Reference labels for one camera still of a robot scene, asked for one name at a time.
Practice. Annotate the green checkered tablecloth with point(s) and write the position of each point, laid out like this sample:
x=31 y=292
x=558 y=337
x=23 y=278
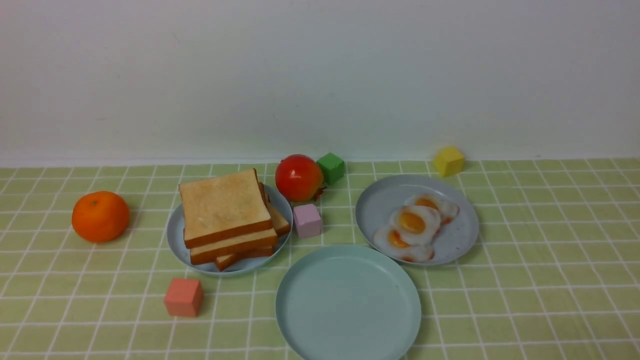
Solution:
x=554 y=274

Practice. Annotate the orange mandarin fruit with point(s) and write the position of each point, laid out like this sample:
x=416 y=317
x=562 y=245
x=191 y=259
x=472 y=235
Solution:
x=100 y=217

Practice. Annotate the red pomegranate fruit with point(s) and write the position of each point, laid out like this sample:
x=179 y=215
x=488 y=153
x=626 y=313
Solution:
x=299 y=179

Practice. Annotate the pink wooden cube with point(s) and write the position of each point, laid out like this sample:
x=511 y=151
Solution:
x=307 y=220

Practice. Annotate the teal empty front plate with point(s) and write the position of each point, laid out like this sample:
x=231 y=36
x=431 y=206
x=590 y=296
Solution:
x=348 y=302

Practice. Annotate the green wooden cube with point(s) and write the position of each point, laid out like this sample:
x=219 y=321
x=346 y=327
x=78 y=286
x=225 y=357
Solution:
x=333 y=168

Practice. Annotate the salmon red wooden cube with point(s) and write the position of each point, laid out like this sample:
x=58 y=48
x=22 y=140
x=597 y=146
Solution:
x=183 y=297

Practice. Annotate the blue bread plate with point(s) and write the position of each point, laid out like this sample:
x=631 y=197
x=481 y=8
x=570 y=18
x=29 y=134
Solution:
x=176 y=241

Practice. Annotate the fried egg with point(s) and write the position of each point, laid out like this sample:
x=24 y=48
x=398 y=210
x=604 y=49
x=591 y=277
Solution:
x=448 y=210
x=389 y=241
x=416 y=225

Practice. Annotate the toast slice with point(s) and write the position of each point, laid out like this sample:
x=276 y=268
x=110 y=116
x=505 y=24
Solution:
x=280 y=224
x=223 y=207
x=224 y=262
x=207 y=253

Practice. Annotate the blue egg plate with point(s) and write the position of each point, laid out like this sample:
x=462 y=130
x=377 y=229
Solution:
x=378 y=201

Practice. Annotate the yellow wooden cube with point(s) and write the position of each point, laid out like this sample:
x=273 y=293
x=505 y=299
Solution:
x=449 y=161

